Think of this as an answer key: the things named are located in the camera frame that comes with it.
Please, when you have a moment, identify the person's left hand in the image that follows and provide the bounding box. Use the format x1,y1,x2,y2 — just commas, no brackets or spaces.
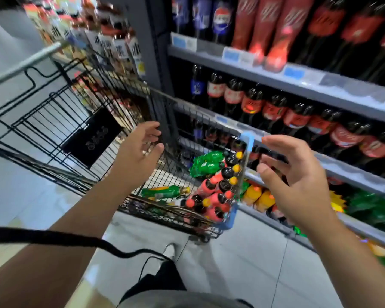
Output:
112,121,164,190

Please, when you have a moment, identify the person's right hand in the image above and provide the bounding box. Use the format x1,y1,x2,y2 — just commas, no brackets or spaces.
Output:
257,134,335,235

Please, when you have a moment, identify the pile of bottles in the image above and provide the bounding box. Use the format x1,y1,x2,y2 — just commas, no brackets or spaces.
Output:
140,149,246,222

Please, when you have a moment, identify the grey store shelving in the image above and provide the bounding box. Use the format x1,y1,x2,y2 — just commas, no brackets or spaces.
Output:
138,0,385,273

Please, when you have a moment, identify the black wire shopping cart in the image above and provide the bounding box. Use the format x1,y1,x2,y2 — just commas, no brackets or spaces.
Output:
0,40,256,243

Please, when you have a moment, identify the dark cola bottle blue label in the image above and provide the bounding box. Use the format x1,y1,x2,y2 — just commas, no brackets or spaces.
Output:
212,0,236,46
172,0,193,35
192,0,214,41

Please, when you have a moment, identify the red cola bottle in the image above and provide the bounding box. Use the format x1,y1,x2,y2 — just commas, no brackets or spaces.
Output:
248,0,285,65
264,0,316,73
231,0,261,50

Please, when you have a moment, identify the person's left forearm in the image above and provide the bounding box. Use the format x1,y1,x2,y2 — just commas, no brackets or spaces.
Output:
0,176,139,308

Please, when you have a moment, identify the person's white shoe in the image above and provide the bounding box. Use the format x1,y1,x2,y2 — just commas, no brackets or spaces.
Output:
163,243,178,261

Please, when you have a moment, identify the row of shelf price tags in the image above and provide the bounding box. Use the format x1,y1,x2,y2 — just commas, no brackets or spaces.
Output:
170,32,328,87

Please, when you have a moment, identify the yellow starburst promo sign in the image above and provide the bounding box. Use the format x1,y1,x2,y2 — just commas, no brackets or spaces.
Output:
327,191,349,213

